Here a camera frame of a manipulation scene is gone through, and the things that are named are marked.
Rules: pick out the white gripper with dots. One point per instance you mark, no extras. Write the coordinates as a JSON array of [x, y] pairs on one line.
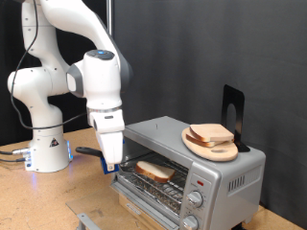
[[112, 147]]

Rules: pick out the metal spatula with blue block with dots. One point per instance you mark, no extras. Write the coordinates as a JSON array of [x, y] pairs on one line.
[[107, 168]]

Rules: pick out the white bread slice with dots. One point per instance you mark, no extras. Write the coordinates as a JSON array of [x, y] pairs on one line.
[[155, 172], [211, 132], [200, 142]]

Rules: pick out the silver oven knob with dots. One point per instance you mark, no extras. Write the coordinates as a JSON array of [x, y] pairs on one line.
[[190, 223], [195, 199]]

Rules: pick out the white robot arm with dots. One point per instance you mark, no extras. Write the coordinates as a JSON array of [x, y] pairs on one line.
[[41, 127]]

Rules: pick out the silver toaster oven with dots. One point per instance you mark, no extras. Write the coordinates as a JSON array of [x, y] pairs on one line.
[[236, 198]]

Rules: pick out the wooden crate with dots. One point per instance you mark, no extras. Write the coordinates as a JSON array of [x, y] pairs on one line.
[[144, 218]]

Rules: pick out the round wooden cutting board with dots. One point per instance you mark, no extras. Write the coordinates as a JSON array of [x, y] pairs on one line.
[[217, 154]]

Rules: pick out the black metal bookend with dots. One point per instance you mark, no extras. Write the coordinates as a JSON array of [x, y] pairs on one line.
[[238, 96]]

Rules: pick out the metal pole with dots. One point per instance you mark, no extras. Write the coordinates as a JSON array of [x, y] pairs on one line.
[[109, 16]]

